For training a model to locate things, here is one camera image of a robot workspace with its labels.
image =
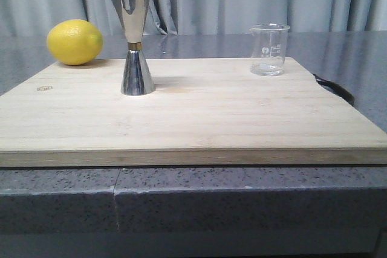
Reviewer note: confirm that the clear glass beaker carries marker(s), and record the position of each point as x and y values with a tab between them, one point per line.
269	48

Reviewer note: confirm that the steel double jigger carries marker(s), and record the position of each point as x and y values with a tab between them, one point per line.
137	79

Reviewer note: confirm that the wooden cutting board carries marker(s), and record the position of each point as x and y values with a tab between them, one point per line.
202	112

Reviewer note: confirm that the yellow lemon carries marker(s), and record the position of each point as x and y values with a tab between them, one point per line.
74	42

